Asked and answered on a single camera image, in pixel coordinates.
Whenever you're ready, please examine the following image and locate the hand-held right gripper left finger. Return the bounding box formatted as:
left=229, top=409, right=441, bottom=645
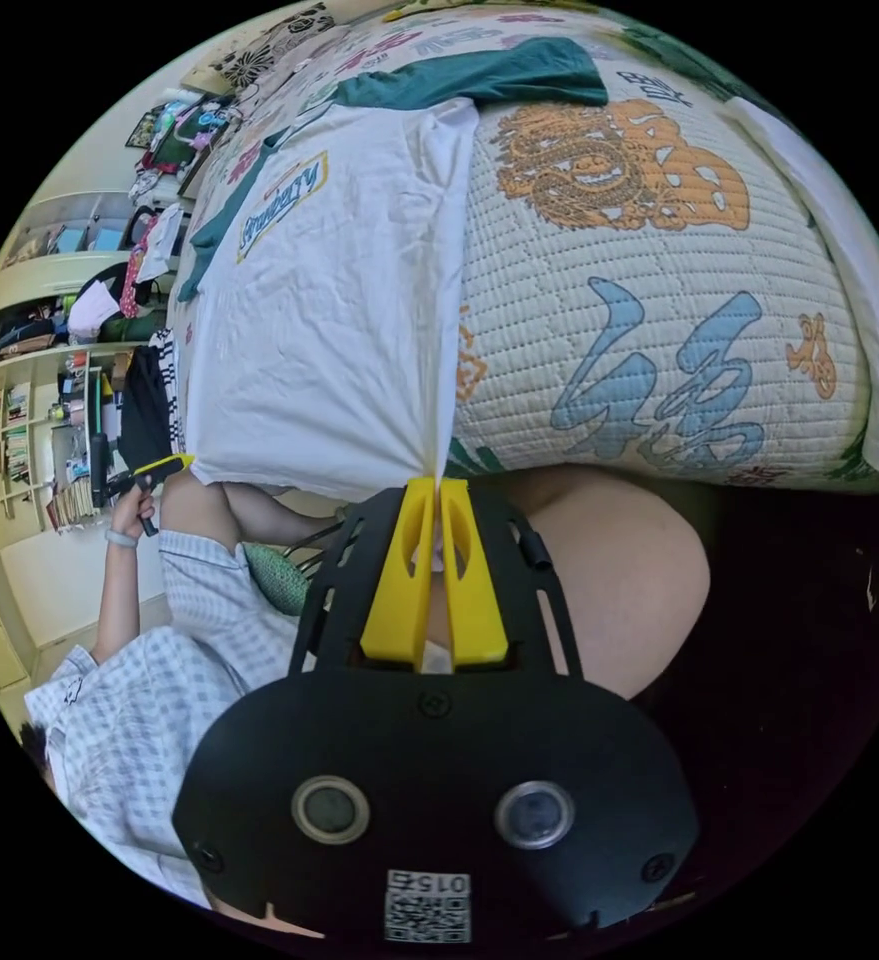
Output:
left=359, top=477, right=438, bottom=673

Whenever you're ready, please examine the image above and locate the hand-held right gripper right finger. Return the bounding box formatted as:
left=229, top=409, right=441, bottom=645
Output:
left=440, top=478, right=509, bottom=668

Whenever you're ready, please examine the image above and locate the pile of clothes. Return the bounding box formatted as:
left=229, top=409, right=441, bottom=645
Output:
left=67, top=202, right=189, bottom=475

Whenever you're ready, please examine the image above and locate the person's body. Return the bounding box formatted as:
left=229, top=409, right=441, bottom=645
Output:
left=21, top=468, right=712, bottom=913

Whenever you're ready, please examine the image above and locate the pale yellow shelf unit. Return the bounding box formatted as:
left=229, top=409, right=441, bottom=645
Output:
left=0, top=191, right=185, bottom=695

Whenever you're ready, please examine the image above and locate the green woven cushion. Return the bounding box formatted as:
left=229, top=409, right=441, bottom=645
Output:
left=242, top=541, right=313, bottom=618

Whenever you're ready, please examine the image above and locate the bed with printed quilt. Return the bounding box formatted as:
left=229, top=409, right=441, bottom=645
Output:
left=183, top=0, right=879, bottom=498

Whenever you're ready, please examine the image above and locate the person's left hand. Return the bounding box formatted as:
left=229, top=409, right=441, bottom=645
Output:
left=111, top=484, right=161, bottom=543

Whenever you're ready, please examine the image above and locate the white and green short-sleeve shirt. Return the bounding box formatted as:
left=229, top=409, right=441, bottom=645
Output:
left=176, top=37, right=610, bottom=505

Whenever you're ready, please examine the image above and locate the person's left forearm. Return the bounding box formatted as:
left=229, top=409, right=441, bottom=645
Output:
left=92, top=529, right=145, bottom=664

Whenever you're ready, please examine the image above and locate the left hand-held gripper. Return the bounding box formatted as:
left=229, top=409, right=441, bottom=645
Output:
left=104, top=453, right=195, bottom=539

